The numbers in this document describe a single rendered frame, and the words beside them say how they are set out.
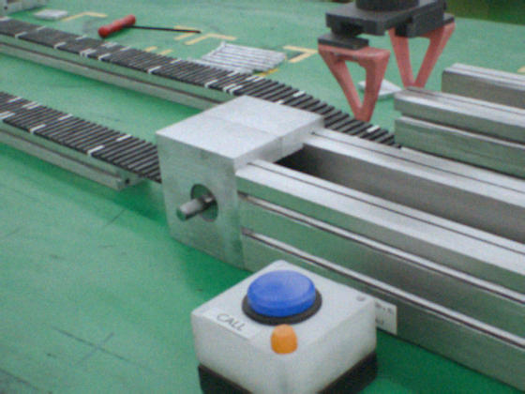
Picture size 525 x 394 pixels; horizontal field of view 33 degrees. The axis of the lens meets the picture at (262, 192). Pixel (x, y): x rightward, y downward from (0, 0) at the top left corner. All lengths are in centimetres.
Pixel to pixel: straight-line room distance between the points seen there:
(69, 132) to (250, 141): 28
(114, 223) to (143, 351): 20
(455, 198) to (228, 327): 19
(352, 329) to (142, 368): 15
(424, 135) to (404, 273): 22
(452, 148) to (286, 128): 15
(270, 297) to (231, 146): 18
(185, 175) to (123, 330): 13
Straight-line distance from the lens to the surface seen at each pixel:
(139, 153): 83
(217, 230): 69
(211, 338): 53
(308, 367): 50
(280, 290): 52
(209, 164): 66
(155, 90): 107
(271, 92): 95
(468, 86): 82
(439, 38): 84
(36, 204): 84
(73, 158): 90
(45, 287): 71
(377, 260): 58
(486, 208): 61
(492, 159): 74
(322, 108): 93
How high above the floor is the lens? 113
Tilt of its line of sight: 26 degrees down
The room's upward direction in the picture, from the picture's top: 5 degrees counter-clockwise
